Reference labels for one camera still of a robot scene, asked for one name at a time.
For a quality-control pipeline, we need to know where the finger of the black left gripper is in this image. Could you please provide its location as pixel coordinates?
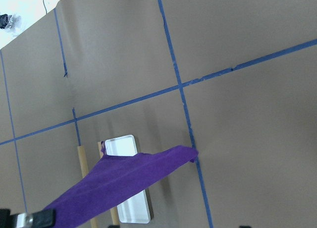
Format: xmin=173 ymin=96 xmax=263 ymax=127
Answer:
xmin=15 ymin=209 xmax=55 ymax=227

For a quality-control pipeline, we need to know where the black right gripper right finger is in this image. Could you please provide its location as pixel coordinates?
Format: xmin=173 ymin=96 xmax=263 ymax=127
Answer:
xmin=239 ymin=225 xmax=252 ymax=228

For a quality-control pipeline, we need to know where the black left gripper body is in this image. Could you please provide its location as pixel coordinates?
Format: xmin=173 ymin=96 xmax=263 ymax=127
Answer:
xmin=0 ymin=209 xmax=17 ymax=228

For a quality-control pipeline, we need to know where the purple microfiber towel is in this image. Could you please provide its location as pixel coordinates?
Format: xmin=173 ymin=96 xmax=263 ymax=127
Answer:
xmin=46 ymin=145 xmax=199 ymax=228

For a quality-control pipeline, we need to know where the white wood towel rack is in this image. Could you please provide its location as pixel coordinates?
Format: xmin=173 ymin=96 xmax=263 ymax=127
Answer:
xmin=77 ymin=135 xmax=151 ymax=225

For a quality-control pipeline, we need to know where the clear plastic bag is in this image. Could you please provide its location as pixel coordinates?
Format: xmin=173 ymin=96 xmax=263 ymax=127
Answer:
xmin=0 ymin=14 xmax=21 ymax=35

